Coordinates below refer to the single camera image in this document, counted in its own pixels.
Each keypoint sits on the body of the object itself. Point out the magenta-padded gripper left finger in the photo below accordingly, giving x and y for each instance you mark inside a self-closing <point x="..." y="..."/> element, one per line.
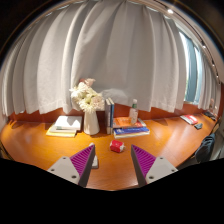
<point x="65" y="168"/>

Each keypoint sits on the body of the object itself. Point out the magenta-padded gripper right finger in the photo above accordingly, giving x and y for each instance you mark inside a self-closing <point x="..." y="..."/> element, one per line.
<point x="160" y="168"/>

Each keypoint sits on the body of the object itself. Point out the white and red charger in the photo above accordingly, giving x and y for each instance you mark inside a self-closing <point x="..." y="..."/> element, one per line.
<point x="116" y="146"/>

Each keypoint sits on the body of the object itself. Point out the yellow flat book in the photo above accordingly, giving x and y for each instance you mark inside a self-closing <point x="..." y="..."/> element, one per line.
<point x="58" y="134"/>

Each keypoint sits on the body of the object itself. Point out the cream flat book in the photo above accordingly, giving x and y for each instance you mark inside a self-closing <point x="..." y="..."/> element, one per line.
<point x="60" y="130"/>

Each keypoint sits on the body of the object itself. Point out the white book under blue book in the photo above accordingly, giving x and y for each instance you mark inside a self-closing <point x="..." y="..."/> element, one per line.
<point x="133" y="135"/>

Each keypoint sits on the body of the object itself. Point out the white flat book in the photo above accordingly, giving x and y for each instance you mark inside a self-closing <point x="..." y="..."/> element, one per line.
<point x="68" y="122"/>

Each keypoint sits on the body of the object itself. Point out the blue flat book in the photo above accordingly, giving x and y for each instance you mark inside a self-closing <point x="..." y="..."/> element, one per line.
<point x="131" y="130"/>

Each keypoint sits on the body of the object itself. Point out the red flat book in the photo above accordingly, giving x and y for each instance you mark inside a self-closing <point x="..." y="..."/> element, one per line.
<point x="140" y="124"/>

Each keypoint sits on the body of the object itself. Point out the dark chair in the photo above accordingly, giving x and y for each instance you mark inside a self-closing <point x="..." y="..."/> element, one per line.
<point x="205" y="148"/>

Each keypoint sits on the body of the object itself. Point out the white ceramic vase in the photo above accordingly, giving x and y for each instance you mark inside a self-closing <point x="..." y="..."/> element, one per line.
<point x="91" y="124"/>

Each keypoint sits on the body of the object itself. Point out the red and white booklet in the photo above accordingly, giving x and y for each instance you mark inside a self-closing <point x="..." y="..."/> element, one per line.
<point x="189" y="119"/>

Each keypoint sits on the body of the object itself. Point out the small dark object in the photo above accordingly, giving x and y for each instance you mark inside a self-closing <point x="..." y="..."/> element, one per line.
<point x="198" y="126"/>

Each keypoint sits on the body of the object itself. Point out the orange flat book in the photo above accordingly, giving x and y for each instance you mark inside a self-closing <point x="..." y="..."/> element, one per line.
<point x="121" y="122"/>

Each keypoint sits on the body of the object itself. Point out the clear plastic bottle green label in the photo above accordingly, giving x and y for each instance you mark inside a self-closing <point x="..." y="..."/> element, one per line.
<point x="133" y="113"/>

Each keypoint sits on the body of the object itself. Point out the grey upright book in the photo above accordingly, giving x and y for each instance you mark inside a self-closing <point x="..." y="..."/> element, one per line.
<point x="107" y="116"/>

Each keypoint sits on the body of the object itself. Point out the blue upright book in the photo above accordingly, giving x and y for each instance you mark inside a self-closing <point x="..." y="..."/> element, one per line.
<point x="112" y="115"/>

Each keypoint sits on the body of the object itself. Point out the white and pink flower bouquet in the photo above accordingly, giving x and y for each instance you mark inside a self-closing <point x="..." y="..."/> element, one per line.
<point x="87" y="96"/>

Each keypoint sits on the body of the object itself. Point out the blue-grey curtain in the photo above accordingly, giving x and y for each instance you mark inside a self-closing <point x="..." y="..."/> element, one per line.
<point x="190" y="73"/>

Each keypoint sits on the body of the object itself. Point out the white curtain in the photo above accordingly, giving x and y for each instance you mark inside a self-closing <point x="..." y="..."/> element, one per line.
<point x="100" y="56"/>

